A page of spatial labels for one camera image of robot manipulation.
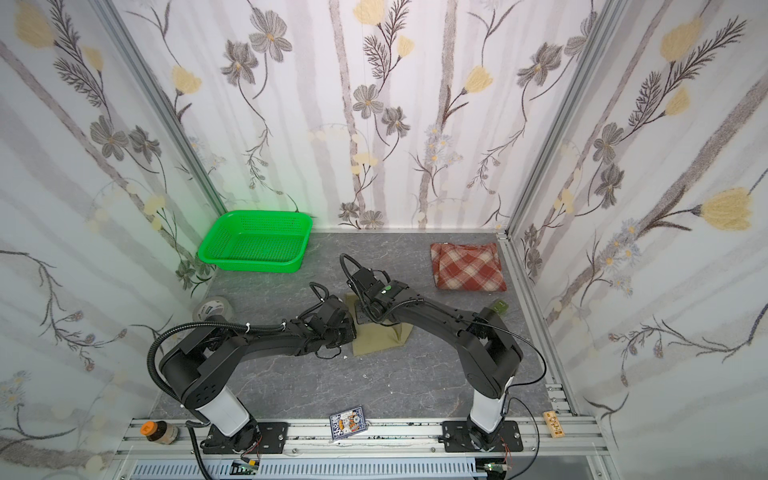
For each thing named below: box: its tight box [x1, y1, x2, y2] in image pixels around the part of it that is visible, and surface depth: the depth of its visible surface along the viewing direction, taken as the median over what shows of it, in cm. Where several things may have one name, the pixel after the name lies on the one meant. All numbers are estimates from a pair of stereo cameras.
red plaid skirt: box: [430, 242, 507, 292], surface depth 109 cm
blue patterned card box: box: [329, 406, 367, 440], surface depth 76 cm
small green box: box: [490, 299, 509, 315], surface depth 100 cm
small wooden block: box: [543, 410, 566, 438], surface depth 77 cm
